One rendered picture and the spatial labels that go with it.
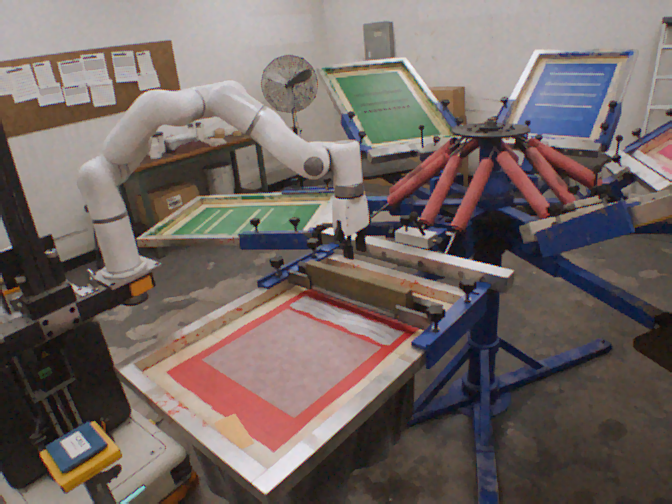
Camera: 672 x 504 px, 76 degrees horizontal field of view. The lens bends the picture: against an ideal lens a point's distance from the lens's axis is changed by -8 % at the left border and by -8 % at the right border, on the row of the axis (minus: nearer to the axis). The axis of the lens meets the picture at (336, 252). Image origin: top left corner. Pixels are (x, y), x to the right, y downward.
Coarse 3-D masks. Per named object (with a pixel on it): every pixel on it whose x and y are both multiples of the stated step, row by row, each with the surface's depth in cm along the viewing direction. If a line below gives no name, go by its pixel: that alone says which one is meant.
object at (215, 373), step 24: (288, 312) 134; (240, 336) 125; (264, 336) 124; (288, 336) 123; (312, 336) 122; (192, 360) 116; (216, 360) 116; (240, 360) 115; (264, 360) 114; (192, 384) 108; (216, 384) 107; (240, 384) 106
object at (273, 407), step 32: (384, 320) 126; (320, 352) 115; (352, 352) 114; (384, 352) 113; (256, 384) 106; (288, 384) 105; (320, 384) 104; (352, 384) 103; (224, 416) 97; (256, 416) 96; (288, 416) 95
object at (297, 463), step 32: (288, 288) 147; (416, 288) 136; (448, 288) 131; (224, 320) 130; (160, 352) 116; (416, 352) 106; (128, 384) 107; (384, 384) 97; (192, 416) 93; (352, 416) 89; (224, 448) 84; (320, 448) 83; (256, 480) 77; (288, 480) 78
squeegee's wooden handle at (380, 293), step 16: (320, 272) 136; (336, 272) 132; (352, 272) 130; (336, 288) 134; (352, 288) 129; (368, 288) 125; (384, 288) 121; (400, 288) 119; (384, 304) 123; (400, 304) 119
